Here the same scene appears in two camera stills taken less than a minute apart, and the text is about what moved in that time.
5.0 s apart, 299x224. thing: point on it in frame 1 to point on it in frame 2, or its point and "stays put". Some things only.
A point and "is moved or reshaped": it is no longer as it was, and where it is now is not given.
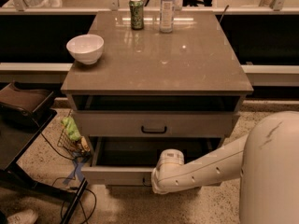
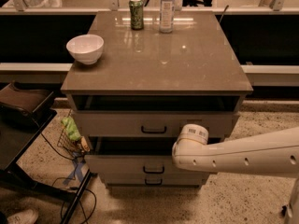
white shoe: x=27 y=217 stays put
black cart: x=25 y=113 stays put
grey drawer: x=131 y=161 is moved or reshaped
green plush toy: x=71 y=129 stays put
